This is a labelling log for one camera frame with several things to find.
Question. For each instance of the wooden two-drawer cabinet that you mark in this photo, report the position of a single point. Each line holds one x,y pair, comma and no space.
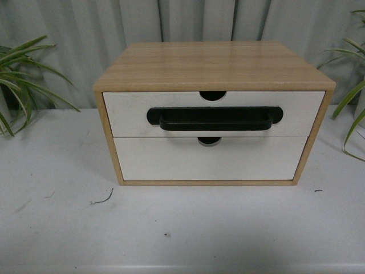
212,69

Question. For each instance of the white upper drawer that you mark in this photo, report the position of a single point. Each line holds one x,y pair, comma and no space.
127,111

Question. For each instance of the white drawer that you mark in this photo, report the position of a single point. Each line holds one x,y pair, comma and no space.
127,111
245,158

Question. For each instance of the white lower drawer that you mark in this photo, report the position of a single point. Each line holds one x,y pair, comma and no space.
245,158

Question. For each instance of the grey pleated curtain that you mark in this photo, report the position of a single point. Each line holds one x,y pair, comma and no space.
87,36

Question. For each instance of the left spider plant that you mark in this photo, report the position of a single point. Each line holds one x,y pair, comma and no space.
22,85

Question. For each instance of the spider plant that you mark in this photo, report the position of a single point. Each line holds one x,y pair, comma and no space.
22,85
356,53

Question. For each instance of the right spider plant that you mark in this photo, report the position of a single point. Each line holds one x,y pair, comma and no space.
356,53

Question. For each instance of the black drawer handle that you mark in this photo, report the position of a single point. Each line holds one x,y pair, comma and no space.
259,118

